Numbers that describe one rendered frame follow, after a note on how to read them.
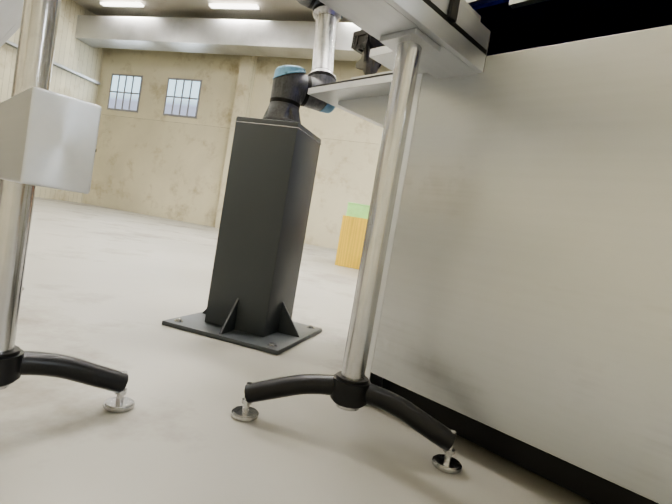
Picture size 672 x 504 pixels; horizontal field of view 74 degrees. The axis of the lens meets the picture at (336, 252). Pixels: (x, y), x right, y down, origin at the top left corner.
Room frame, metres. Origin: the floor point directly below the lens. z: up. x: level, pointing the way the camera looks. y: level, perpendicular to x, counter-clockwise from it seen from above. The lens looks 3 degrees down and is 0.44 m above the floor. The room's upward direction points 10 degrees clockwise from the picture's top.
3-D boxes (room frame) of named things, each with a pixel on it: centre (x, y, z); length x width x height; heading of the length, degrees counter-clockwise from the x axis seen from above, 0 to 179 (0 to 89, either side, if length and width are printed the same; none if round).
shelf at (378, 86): (1.56, -0.24, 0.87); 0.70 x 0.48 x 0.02; 135
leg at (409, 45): (0.93, -0.08, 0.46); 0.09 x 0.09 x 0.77; 45
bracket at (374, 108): (1.39, -0.05, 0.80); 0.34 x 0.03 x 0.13; 45
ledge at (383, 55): (1.09, -0.10, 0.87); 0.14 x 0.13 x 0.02; 45
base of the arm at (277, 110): (1.73, 0.29, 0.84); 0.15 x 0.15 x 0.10
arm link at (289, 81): (1.74, 0.28, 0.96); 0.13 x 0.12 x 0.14; 116
